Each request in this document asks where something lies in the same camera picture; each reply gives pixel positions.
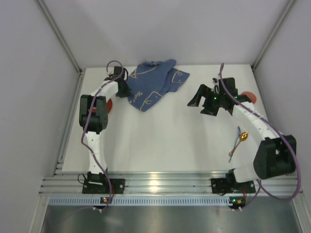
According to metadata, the blue cloth placemat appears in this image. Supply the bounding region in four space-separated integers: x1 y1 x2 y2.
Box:
127 59 190 112

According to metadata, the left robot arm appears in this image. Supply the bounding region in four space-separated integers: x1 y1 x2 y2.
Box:
79 66 131 176

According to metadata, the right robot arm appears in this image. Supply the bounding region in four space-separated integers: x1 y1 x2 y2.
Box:
188 77 296 183

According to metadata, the red plate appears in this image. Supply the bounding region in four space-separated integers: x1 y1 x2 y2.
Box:
106 99 113 113

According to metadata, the pink plastic cup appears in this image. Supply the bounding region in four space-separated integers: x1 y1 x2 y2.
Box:
241 91 257 104

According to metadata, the gold spoon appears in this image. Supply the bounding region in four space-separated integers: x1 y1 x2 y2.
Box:
228 132 248 157

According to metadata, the blue handled utensil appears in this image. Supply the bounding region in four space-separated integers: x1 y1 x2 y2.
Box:
228 126 241 163

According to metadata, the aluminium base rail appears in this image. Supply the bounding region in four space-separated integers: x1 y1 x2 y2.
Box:
39 171 297 196

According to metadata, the left frame post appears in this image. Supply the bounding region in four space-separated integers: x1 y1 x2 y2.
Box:
34 0 82 73

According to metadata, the frame post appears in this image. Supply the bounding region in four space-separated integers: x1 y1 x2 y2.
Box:
34 0 82 73
251 0 297 72

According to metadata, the right frame post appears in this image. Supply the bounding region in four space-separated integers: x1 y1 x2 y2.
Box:
251 0 297 72

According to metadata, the perforated cable duct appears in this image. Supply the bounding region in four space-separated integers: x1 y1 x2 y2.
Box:
49 196 245 206

